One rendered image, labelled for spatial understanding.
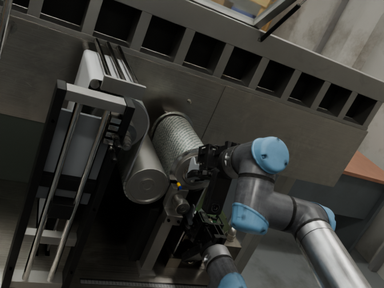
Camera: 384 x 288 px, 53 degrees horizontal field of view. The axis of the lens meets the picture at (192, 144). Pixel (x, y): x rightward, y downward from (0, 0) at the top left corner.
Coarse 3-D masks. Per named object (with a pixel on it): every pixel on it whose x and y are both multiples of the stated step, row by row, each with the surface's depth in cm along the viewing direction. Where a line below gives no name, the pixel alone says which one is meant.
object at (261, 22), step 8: (192, 0) 122; (200, 0) 123; (288, 0) 118; (296, 0) 118; (304, 0) 116; (208, 8) 125; (216, 8) 126; (272, 8) 124; (280, 8) 122; (296, 8) 119; (232, 16) 129; (264, 16) 127; (272, 16) 127; (288, 16) 122; (248, 24) 132; (256, 24) 131; (264, 24) 131; (280, 24) 125; (272, 32) 129
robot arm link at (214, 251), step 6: (210, 246) 101; (216, 246) 101; (222, 246) 102; (204, 252) 102; (210, 252) 100; (216, 252) 99; (222, 252) 100; (228, 252) 101; (204, 258) 100; (210, 258) 99; (204, 264) 101
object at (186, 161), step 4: (192, 156) 107; (196, 156) 107; (184, 160) 107; (188, 160) 107; (196, 160) 108; (180, 164) 107; (184, 164) 107; (188, 164) 108; (180, 168) 108; (184, 168) 108; (176, 172) 108; (180, 172) 108; (176, 176) 109; (180, 176) 109; (180, 180) 110; (184, 180) 111; (184, 184) 111; (204, 184) 113; (188, 188) 112; (192, 188) 112; (196, 188) 113
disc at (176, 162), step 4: (184, 152) 107; (188, 152) 107; (192, 152) 107; (196, 152) 108; (180, 156) 107; (184, 156) 107; (188, 156) 108; (176, 160) 107; (180, 160) 107; (172, 164) 108; (176, 164) 108; (172, 168) 108; (176, 168) 108; (172, 172) 109; (172, 176) 109; (172, 180) 110; (176, 180) 110; (208, 184) 115; (200, 188) 114
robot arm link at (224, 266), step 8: (224, 256) 98; (208, 264) 98; (216, 264) 97; (224, 264) 96; (232, 264) 97; (208, 272) 98; (216, 272) 95; (224, 272) 94; (232, 272) 94; (216, 280) 94; (224, 280) 92; (232, 280) 92; (240, 280) 92
